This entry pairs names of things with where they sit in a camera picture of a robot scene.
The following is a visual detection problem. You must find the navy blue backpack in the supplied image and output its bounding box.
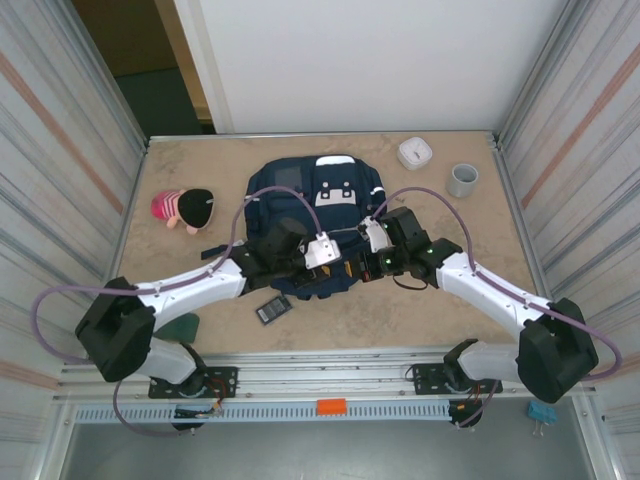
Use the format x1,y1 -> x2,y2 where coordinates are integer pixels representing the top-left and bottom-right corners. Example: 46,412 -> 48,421
201,153 -> 386,301

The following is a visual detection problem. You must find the black calculator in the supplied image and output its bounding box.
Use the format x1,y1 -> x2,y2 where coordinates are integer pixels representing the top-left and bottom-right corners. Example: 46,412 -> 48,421
255,294 -> 294,327

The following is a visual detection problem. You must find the grey cup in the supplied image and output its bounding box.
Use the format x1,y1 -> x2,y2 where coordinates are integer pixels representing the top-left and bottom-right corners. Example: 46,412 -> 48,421
446,163 -> 480,199

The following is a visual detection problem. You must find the white square timer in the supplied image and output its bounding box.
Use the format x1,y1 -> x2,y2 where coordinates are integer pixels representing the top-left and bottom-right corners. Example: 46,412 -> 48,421
398,137 -> 434,172

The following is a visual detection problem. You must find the pink striped plush doll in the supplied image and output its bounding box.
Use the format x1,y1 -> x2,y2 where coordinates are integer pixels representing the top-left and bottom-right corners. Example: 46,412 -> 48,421
151,188 -> 217,236

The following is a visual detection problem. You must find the blue binder clip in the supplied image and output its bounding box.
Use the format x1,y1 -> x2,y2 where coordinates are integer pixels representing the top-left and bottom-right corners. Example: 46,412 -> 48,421
526,400 -> 557,439

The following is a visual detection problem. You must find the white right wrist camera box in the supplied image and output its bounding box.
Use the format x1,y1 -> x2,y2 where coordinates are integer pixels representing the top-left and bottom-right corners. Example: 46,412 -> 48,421
357,215 -> 391,254

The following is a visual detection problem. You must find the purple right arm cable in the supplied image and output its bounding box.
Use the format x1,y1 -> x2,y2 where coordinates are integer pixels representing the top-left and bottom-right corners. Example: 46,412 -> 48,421
369,185 -> 625,430

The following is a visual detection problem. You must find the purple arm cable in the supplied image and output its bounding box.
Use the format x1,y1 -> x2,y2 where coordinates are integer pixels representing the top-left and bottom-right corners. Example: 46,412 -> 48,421
32,185 -> 326,440
369,185 -> 625,430

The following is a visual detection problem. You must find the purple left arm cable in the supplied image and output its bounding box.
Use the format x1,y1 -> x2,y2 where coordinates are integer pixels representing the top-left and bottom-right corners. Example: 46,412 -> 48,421
32,185 -> 326,440

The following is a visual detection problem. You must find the aluminium mounting rail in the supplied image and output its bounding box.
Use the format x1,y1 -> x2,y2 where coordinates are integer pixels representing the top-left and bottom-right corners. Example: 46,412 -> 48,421
52,349 -> 599,405

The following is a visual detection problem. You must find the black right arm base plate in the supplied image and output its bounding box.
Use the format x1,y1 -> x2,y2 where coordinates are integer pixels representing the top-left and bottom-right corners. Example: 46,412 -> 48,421
410,362 -> 503,396

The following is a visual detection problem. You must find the aluminium table edge rail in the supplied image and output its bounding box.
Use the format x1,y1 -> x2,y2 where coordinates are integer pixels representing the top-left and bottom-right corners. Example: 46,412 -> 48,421
146,130 -> 501,142

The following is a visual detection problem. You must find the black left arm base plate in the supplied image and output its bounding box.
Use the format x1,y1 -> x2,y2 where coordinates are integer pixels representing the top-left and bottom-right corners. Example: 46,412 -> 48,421
148,366 -> 239,400

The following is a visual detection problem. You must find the grey slotted cable tray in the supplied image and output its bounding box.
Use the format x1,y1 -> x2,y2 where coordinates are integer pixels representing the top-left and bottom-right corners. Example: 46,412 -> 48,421
73,403 -> 454,425

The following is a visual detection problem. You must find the white door frame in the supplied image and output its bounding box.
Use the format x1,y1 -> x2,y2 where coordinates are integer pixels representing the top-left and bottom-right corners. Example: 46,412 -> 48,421
172,0 -> 236,135

